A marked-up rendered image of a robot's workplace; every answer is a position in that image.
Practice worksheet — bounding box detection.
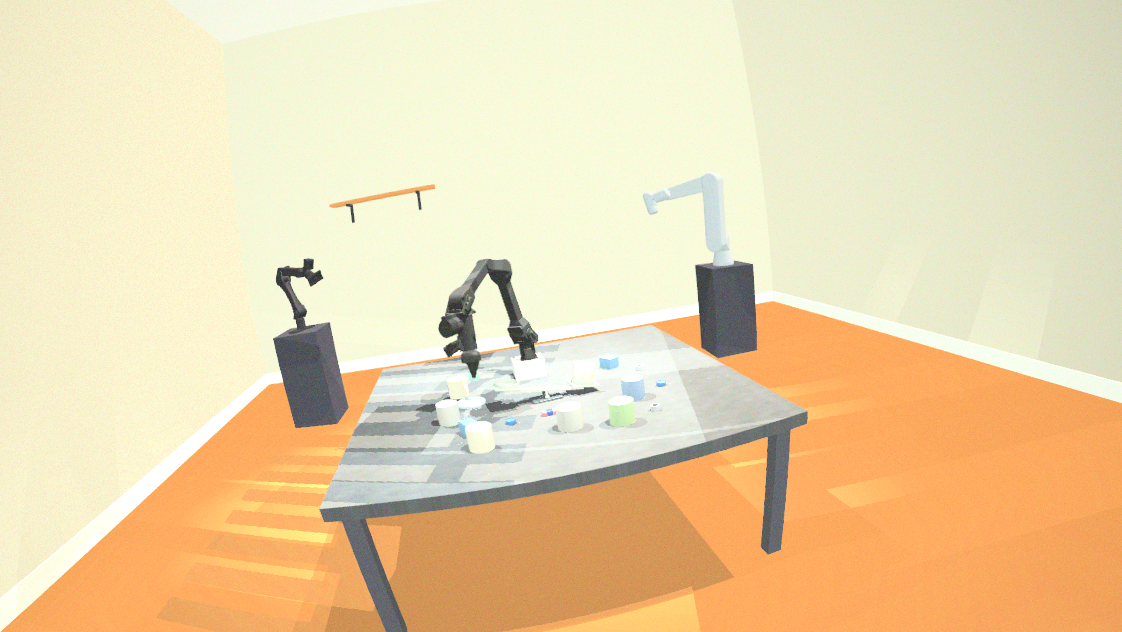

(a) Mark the light green cylinder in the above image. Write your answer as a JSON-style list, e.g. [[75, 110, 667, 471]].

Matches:
[[608, 396, 635, 427]]

